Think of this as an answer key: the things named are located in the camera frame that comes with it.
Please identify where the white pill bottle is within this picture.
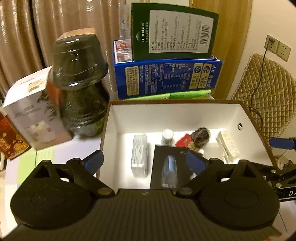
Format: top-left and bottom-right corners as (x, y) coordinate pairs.
(162, 129), (174, 146)

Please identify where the checkered tablecloth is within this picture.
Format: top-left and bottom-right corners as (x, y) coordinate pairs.
(0, 136), (102, 235)

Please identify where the green Terun box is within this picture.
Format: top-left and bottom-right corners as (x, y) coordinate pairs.
(130, 3), (219, 61)

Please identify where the dark velvet scrunchie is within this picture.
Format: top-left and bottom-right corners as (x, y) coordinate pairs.
(190, 127), (211, 148)

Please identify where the beige curtain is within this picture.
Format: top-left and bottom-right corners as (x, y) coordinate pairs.
(1, 1), (126, 96)

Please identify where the clear floss pick box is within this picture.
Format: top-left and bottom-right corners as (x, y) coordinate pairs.
(131, 134), (148, 178)

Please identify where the red snack packet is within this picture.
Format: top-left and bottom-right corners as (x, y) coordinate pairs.
(175, 134), (199, 151)

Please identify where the black Flyco shaver box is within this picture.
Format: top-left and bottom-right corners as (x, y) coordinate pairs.
(150, 146), (196, 189)

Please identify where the brown cardboard box white inside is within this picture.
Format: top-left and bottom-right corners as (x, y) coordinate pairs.
(97, 99), (275, 190)

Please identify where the white cutout paper box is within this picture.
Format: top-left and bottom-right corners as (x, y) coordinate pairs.
(216, 131), (240, 163)

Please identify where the green packaged item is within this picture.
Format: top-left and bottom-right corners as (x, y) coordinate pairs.
(125, 89), (211, 101)

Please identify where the dark green small tube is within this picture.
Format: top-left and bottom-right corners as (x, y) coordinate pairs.
(198, 148), (205, 156)

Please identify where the white humidifier box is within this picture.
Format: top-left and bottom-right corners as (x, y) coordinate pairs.
(3, 66), (72, 150)

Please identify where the wall power socket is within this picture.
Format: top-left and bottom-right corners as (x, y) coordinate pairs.
(264, 35), (291, 62)

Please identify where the quilted beige chair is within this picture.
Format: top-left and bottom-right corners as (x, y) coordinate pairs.
(231, 53), (295, 140)

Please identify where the black power cable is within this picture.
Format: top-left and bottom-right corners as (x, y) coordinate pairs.
(247, 39), (275, 130)

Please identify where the dark green glass jar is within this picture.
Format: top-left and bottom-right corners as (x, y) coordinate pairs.
(52, 33), (109, 138)

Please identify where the blue milk carton box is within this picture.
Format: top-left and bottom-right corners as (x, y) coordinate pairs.
(113, 39), (222, 99)

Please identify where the red greeting card box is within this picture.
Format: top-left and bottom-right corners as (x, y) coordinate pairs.
(0, 113), (31, 160)

